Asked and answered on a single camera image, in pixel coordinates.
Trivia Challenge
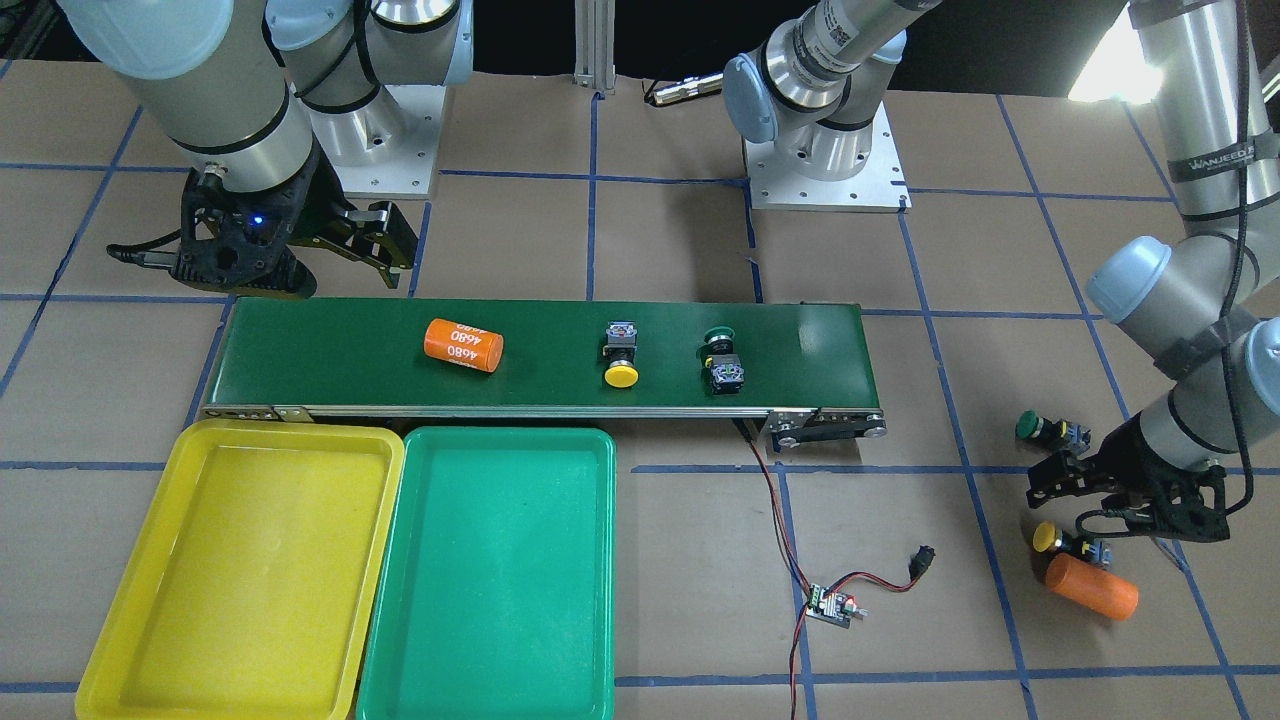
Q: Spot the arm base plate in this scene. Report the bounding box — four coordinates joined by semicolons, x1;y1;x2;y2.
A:
308;85;451;200
742;105;913;213

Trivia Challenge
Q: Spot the yellow push button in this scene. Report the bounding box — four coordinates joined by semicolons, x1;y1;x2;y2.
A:
602;322;639;389
1030;520;1114;571

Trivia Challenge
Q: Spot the plain orange cylinder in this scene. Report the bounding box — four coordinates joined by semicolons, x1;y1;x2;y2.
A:
1044;553;1140;621

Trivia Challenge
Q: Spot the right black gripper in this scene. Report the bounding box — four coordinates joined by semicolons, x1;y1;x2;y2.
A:
168;141;419;300

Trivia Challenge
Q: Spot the green plastic tray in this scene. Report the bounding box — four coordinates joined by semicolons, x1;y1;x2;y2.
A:
355;427;616;719

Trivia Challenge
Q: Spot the orange cylinder with 4680 print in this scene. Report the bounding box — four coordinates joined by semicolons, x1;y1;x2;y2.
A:
422;318;506;374

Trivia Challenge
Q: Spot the green conveyor belt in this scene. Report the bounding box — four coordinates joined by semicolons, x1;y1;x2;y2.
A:
201;299;886;447

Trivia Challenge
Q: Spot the green push button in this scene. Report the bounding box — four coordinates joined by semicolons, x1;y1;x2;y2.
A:
699;325;746;395
1014;409;1091;455

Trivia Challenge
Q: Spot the small motor controller board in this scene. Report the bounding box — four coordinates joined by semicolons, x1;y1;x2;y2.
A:
804;584;868;629

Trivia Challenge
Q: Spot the aluminium frame post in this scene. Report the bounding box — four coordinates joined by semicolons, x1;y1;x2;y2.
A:
573;0;616;95

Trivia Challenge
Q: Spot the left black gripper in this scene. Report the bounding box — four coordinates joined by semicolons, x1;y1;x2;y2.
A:
1027;415;1231;543

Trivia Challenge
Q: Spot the red black power wire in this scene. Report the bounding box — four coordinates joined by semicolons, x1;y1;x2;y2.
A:
735;420;937;720

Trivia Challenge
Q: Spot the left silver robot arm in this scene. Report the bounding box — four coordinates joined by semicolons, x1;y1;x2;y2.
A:
723;1;1279;543

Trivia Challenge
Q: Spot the yellow plastic tray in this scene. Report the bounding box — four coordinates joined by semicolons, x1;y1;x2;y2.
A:
76;420;404;719

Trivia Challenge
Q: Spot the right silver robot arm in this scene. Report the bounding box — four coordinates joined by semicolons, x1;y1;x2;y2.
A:
61;1;474;299

